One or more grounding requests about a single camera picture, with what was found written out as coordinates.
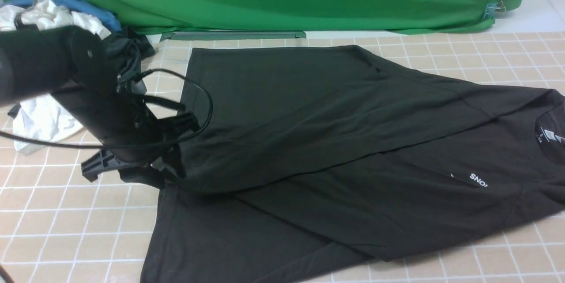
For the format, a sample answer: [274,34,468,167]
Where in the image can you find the beige checkered table mat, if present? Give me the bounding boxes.
[1,31,565,283]

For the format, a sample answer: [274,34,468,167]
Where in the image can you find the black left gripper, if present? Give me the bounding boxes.
[81,98,200,189]

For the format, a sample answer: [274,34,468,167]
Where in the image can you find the white crumpled garment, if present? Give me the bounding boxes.
[1,0,111,143]

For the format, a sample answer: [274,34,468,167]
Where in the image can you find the dark crumpled garment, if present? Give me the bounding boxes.
[102,27,156,94]

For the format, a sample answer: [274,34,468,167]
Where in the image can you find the teal binder clip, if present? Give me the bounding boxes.
[483,0,507,19]

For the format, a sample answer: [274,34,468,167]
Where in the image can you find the gray metal base bar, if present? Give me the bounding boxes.
[159,31,307,42]

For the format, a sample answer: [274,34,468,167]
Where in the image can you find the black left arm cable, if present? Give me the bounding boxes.
[0,0,214,149]

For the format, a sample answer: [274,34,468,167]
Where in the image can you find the blue crumpled garment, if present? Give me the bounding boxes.
[0,0,122,39]

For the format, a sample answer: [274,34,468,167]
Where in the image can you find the dark gray long-sleeve shirt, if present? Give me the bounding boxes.
[140,45,564,283]

